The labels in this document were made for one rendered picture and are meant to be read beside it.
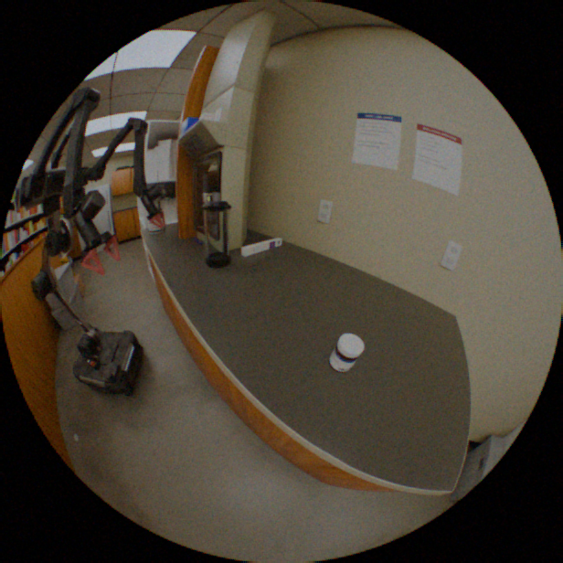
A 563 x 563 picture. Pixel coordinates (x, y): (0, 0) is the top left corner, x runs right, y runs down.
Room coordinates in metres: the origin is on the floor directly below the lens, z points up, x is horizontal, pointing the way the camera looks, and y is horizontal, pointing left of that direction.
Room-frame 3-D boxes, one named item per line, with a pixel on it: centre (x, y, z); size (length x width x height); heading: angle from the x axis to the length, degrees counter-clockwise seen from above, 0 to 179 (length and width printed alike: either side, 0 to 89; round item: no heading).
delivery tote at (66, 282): (0.47, 2.75, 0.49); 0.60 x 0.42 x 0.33; 52
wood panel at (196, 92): (1.04, 0.50, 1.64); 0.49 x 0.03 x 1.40; 142
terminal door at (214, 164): (0.77, 0.42, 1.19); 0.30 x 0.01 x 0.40; 52
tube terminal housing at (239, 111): (0.88, 0.34, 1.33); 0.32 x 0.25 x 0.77; 52
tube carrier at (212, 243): (0.56, 0.26, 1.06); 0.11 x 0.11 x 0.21
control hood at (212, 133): (0.73, 0.45, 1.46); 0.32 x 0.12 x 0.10; 52
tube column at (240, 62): (0.88, 0.34, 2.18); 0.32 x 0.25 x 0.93; 52
